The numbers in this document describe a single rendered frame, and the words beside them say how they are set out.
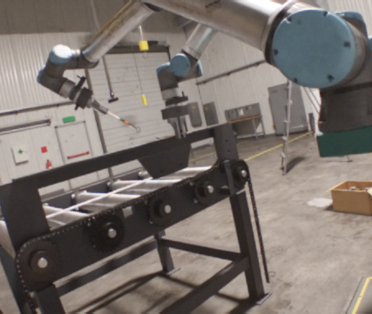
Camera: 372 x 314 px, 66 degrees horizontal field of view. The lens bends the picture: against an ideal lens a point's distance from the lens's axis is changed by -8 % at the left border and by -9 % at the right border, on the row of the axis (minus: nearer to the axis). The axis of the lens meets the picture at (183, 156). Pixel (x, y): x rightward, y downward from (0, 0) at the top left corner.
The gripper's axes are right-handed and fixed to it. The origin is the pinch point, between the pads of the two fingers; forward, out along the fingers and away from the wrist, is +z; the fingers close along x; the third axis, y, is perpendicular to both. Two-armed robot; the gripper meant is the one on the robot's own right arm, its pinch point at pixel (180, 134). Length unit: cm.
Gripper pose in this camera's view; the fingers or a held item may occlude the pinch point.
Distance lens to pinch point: 150.1
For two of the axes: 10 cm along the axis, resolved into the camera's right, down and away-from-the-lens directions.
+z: 2.3, 9.7, 1.0
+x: -7.2, 2.3, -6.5
